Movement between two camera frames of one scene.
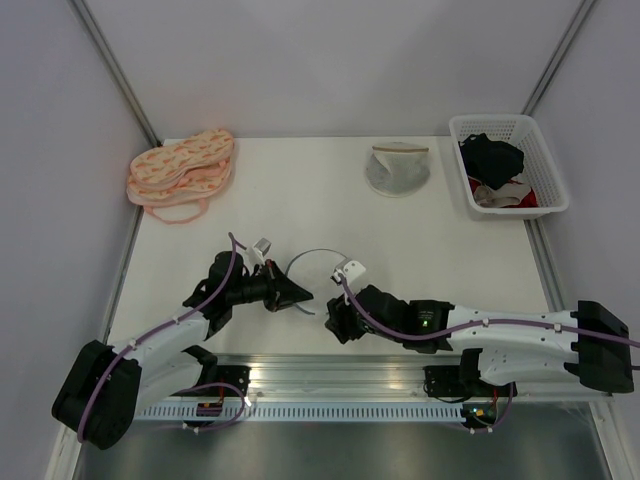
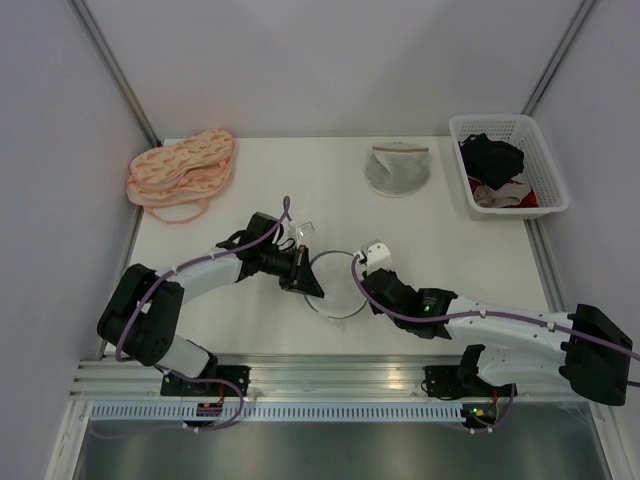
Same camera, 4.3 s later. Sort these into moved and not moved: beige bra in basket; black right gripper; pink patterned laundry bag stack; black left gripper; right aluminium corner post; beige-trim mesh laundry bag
Moved: black left gripper; black right gripper
Not moved: beige-trim mesh laundry bag; pink patterned laundry bag stack; beige bra in basket; right aluminium corner post
